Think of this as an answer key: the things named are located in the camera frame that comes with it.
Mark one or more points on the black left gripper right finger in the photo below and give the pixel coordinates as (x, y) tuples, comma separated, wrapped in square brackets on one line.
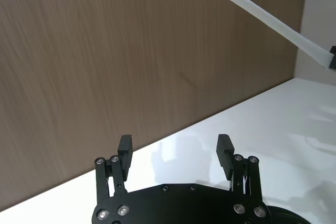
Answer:
[(225, 155)]

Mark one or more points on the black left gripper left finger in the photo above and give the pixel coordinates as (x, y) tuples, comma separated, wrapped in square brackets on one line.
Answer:
[(125, 155)]

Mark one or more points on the black round disc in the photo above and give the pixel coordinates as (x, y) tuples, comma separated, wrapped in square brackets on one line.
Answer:
[(286, 217)]

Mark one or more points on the black end bracket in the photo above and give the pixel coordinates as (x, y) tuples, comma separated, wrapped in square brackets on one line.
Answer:
[(333, 58)]

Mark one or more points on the long white rail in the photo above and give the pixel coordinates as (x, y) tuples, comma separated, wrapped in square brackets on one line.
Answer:
[(262, 11)]

